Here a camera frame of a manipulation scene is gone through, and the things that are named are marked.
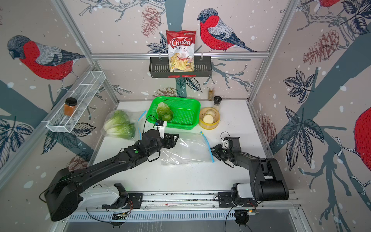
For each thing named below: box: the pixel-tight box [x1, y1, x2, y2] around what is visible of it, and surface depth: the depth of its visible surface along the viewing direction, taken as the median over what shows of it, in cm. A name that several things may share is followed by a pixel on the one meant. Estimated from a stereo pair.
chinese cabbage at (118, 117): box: [103, 110, 130, 128], surface depth 100 cm
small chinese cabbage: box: [156, 101, 174, 121], surface depth 106 cm
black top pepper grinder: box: [213, 95, 223, 112], surface depth 109 cm
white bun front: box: [202, 114, 214, 124], surface depth 103 cm
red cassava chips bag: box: [165, 29, 197, 73], surface depth 87 cm
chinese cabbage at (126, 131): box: [106, 122, 136, 140], surface depth 94 cm
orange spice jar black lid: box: [63, 97, 78, 117], surface depth 68 cm
